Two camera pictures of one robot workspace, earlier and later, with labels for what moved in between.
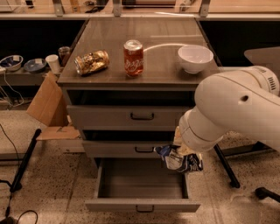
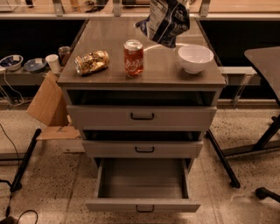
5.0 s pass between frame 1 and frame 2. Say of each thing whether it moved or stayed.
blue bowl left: stayed
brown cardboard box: stayed
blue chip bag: moved
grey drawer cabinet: stayed
